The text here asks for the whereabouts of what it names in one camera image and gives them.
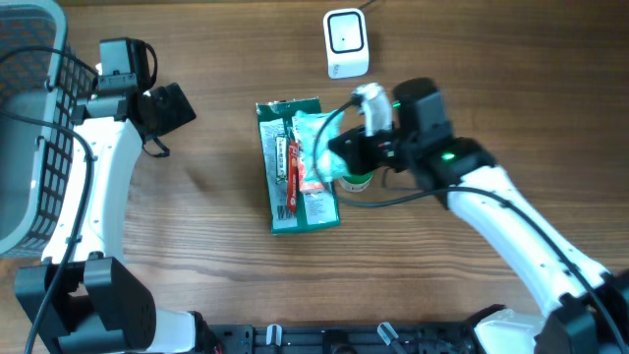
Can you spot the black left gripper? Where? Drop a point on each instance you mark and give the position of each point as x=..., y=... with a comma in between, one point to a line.
x=180, y=108

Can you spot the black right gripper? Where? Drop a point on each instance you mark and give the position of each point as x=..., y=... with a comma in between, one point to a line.
x=355, y=148

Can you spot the green lidded small jar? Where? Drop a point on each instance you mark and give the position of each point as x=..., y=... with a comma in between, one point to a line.
x=355, y=183

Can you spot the teal wet wipes pack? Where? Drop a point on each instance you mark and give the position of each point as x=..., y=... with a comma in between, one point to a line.
x=320, y=164

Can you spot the orange tissue pack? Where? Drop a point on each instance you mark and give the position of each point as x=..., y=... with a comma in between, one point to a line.
x=308, y=187

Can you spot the red Nescafe coffee stick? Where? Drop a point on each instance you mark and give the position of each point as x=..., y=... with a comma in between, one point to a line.
x=293, y=176

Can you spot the green glove package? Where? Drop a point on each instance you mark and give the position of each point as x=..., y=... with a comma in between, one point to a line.
x=313, y=211

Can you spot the green white candy bar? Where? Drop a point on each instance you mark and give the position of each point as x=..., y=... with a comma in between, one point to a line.
x=281, y=144

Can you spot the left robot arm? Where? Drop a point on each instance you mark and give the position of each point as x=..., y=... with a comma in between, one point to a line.
x=82, y=298

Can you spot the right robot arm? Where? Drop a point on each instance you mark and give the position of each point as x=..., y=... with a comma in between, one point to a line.
x=583, y=306

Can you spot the white barcode scanner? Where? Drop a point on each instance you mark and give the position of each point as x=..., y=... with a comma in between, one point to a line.
x=346, y=43

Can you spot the grey plastic mesh basket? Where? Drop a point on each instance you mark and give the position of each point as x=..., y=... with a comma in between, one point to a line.
x=40, y=82

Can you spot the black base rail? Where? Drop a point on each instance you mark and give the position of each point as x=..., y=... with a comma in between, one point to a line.
x=425, y=338

